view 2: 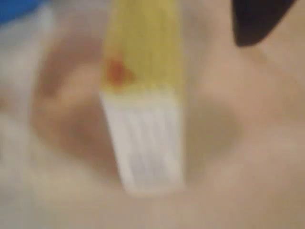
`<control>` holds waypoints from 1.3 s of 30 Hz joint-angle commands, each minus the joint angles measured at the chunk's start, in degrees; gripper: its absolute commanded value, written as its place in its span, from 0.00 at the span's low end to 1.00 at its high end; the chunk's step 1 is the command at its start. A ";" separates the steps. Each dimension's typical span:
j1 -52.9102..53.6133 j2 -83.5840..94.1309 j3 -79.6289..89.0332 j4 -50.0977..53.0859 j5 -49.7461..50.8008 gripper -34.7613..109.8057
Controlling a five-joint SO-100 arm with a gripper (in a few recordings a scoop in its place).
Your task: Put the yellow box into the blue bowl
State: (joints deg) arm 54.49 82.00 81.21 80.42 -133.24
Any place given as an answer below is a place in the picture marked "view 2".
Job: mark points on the yellow and white packet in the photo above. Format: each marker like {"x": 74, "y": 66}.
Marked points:
{"x": 143, "y": 47}

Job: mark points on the blue bowl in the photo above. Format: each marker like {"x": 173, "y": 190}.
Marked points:
{"x": 14, "y": 9}

